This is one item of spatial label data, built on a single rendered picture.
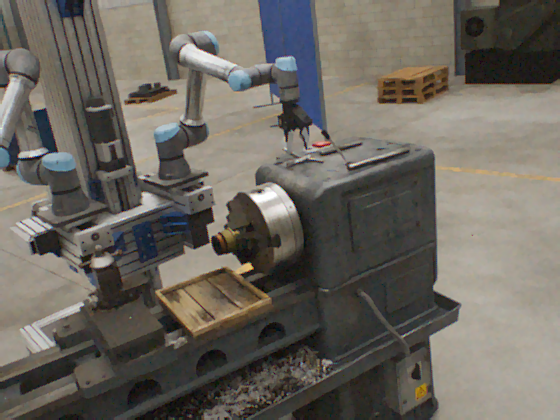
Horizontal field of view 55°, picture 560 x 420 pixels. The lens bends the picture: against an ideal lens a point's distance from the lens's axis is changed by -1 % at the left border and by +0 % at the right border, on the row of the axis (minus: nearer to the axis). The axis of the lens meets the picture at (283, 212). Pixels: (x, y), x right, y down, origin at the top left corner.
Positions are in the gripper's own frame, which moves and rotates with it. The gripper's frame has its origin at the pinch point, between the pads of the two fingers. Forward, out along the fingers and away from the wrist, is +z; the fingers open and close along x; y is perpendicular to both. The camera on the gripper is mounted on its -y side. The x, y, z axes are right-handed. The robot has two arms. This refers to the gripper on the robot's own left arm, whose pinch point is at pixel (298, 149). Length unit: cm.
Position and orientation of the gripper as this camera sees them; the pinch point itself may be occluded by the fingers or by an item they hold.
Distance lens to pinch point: 214.9
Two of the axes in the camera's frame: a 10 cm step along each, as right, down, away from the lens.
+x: -8.4, 2.9, -4.6
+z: 1.2, 9.3, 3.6
